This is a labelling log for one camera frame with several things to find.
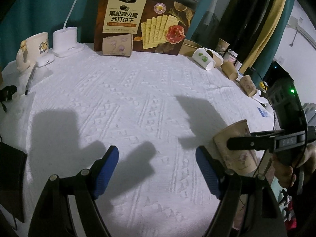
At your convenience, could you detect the brown paper cup with print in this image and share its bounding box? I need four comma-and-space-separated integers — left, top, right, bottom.
213, 119, 258, 176

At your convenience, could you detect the printed brown cup far right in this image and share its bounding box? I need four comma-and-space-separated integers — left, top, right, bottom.
239, 75, 257, 97

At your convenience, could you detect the brown paper cup lying right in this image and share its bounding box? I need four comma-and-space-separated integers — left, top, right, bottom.
221, 61, 238, 81

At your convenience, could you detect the brown paper cup lying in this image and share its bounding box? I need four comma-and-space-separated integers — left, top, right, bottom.
206, 49, 223, 67
221, 61, 238, 81

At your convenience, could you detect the brown paper cup lying middle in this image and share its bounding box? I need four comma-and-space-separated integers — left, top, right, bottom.
206, 49, 223, 67

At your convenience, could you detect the upright brown cup at back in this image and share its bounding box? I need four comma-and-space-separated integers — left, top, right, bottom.
215, 38, 230, 55

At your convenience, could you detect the white paper cup green print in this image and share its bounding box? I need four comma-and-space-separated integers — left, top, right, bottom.
192, 48, 215, 71

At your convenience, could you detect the brown paper cup by box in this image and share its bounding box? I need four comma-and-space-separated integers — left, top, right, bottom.
102, 34, 133, 57

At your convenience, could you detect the person's right hand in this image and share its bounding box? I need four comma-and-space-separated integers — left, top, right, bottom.
272, 143, 315, 189

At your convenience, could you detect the blue and white card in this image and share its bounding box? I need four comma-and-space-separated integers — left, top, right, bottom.
257, 108, 269, 118

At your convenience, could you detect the white textured tablecloth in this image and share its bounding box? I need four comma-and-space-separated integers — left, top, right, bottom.
1, 45, 274, 236

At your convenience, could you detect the black flat device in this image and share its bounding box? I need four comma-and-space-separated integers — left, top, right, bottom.
1, 142, 27, 223

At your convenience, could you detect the glass jar with white lid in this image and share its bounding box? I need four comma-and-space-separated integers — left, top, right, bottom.
223, 49, 238, 64

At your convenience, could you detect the black pen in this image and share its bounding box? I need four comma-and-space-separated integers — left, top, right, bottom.
25, 64, 37, 95

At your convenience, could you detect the white air conditioner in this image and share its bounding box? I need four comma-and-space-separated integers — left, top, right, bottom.
286, 16, 315, 48

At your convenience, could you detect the white earbuds case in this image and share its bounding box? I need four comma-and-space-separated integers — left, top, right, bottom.
36, 53, 55, 67

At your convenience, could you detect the kraft paper bowl container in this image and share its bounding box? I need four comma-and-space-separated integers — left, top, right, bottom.
179, 39, 201, 57

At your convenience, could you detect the white desk lamp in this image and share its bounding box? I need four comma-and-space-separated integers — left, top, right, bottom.
52, 0, 84, 58

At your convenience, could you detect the yellow curtain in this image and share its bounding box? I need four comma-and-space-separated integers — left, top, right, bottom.
239, 0, 286, 74

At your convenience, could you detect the teal curtain right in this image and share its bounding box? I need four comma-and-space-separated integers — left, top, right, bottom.
251, 0, 295, 87

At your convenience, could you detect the teal curtain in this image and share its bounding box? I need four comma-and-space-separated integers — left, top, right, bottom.
0, 0, 223, 68
251, 0, 295, 87

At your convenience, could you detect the cream ceramic mug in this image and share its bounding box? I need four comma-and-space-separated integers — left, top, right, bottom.
16, 32, 49, 72

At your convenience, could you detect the brown cracker box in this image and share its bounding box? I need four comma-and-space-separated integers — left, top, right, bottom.
94, 0, 195, 55

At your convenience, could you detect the teal curtain left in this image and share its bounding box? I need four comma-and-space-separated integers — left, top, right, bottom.
0, 0, 223, 68

